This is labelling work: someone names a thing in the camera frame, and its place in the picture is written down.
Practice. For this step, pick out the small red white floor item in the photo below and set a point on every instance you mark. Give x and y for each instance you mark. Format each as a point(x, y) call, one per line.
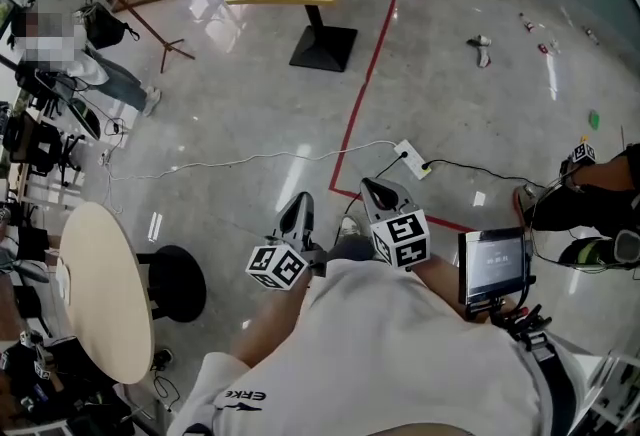
point(546, 47)
point(528, 23)

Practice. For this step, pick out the black office chair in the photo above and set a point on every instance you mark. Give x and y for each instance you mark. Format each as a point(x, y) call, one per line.
point(37, 144)

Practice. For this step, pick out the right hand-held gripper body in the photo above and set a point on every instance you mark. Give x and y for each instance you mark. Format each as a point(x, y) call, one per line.
point(402, 239)

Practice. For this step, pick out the black backpack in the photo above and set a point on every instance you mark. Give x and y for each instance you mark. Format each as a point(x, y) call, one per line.
point(102, 26)

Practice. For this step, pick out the person's grey trouser leg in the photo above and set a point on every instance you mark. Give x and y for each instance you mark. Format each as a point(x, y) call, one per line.
point(352, 249)

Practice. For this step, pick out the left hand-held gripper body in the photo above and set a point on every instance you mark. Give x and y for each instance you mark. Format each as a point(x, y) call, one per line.
point(277, 266)

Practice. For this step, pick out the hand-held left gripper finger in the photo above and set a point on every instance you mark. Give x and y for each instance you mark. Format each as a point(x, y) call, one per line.
point(309, 219)
point(286, 210)

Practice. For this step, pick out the green floor item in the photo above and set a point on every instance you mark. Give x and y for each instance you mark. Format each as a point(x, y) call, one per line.
point(594, 119)

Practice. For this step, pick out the black monitor mount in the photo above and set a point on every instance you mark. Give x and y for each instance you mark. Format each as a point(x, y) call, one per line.
point(515, 316)

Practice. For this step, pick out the person's white shoe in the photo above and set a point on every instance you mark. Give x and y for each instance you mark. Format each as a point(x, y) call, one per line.
point(349, 225)

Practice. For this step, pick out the white paper scrap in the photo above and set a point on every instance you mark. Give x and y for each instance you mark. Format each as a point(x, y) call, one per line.
point(479, 198)

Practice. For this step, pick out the person's right forearm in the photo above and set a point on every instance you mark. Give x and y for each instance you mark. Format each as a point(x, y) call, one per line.
point(445, 279)

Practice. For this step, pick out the person's white shirt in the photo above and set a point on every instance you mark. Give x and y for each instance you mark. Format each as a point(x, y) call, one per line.
point(390, 354)

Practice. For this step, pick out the person's left forearm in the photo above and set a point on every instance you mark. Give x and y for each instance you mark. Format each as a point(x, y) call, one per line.
point(272, 324)

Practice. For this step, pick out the wooden coat rack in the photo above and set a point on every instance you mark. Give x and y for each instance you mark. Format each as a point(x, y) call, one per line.
point(127, 9)

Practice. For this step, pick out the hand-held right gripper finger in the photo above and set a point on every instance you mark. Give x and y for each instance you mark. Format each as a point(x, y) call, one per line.
point(400, 194)
point(369, 199)

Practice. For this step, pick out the small black monitor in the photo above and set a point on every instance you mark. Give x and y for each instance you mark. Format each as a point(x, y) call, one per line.
point(492, 264)

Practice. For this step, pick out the grey cloth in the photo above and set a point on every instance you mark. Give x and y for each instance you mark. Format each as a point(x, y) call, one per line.
point(482, 51)

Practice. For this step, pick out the round pale wooden table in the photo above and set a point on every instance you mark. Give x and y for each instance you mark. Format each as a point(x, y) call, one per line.
point(107, 294)

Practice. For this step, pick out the white power strip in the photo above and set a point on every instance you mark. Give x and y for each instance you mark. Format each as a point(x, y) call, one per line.
point(412, 159)

